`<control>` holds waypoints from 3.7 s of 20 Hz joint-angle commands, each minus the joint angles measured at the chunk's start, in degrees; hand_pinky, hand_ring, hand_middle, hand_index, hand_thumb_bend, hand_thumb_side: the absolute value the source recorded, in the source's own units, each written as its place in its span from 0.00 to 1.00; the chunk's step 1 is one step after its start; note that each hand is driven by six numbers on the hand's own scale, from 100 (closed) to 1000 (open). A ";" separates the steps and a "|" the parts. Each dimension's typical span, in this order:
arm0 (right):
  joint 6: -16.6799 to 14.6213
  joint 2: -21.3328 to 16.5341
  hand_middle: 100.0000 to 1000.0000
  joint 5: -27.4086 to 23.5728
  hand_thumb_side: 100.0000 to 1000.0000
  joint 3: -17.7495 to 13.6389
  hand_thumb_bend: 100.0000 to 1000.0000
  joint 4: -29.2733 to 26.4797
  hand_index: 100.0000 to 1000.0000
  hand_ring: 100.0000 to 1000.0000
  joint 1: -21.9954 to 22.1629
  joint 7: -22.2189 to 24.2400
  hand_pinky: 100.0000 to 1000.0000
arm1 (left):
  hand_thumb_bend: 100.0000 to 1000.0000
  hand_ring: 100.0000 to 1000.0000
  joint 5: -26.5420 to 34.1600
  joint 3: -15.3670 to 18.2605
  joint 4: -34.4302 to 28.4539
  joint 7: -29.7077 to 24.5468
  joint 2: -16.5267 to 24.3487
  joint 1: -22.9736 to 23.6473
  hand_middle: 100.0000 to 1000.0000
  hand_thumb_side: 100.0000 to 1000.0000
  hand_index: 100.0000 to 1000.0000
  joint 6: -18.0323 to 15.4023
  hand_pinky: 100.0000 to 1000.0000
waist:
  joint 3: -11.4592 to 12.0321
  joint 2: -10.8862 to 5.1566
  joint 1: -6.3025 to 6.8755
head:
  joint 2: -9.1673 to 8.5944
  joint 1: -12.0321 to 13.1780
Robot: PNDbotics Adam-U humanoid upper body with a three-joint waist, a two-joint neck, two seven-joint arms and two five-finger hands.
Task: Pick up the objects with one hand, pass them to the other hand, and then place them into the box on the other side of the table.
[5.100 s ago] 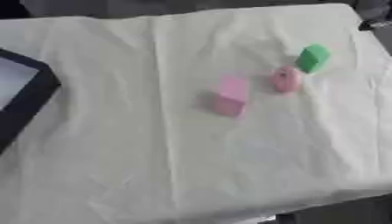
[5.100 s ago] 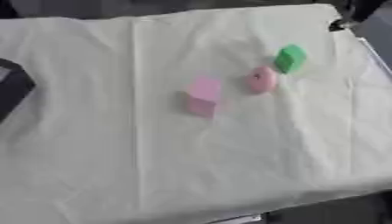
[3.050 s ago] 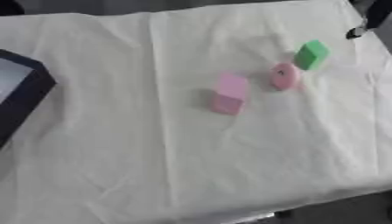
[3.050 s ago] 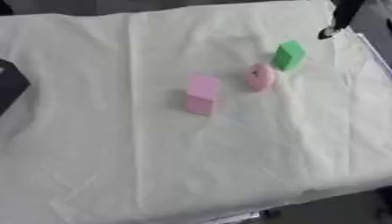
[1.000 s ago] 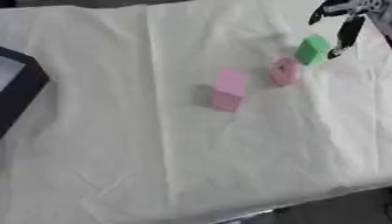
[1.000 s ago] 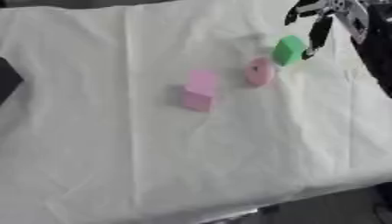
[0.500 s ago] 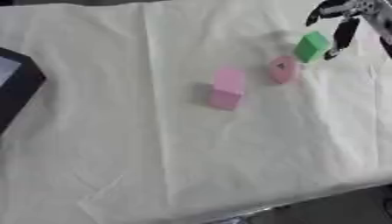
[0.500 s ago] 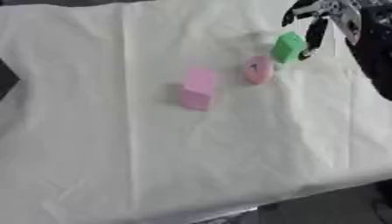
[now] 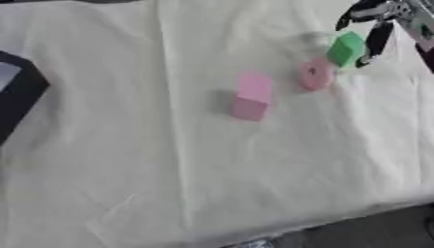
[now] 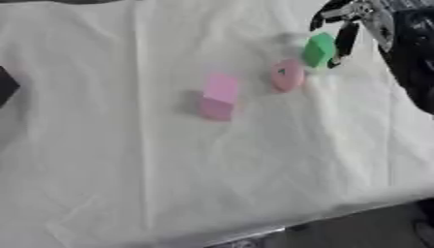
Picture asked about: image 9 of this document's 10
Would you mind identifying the pink ring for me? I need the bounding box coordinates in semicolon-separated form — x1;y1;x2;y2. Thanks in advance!
296;57;338;92

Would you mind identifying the green block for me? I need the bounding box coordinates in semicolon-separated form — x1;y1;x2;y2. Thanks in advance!
325;31;368;69

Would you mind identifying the black box with white inside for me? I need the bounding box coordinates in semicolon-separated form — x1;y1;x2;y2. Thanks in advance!
0;50;51;147

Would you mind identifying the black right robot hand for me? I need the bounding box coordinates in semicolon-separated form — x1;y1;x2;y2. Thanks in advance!
333;0;416;69

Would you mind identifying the pink rectangular block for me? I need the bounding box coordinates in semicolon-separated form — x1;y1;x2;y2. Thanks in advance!
229;71;275;123

